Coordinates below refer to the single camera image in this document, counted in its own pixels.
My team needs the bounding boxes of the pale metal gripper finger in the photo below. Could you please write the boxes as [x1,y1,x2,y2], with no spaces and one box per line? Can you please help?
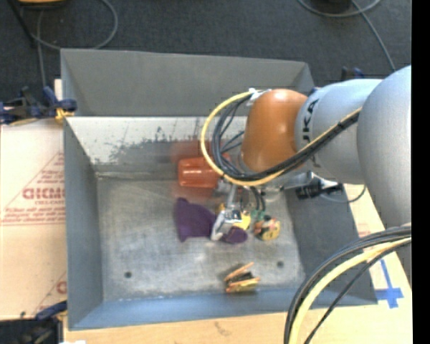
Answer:
[210,210,227,242]

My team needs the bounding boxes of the purple cloth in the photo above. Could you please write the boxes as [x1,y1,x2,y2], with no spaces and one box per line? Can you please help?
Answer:
[173,196,249,245]

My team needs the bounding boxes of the yellow and black toy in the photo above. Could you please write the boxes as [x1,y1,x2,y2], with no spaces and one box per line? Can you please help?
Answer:
[252,214,282,243]

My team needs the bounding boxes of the orange plastic cup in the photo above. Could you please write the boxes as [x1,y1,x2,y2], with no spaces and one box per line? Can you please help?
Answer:
[177,156,224,190]

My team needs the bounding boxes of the brown and black clip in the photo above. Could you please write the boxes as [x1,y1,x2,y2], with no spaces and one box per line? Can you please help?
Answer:
[223,262,262,295]

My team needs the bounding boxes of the grey metal bin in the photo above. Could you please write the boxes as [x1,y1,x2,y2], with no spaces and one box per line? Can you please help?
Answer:
[59,48,378,331]

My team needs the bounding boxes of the brown cardboard board red print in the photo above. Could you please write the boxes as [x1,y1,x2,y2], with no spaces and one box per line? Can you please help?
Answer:
[0,117,69,323]

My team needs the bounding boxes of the black cylinder on white bracket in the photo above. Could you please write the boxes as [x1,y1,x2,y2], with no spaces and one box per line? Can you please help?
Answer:
[294,172,345,201]

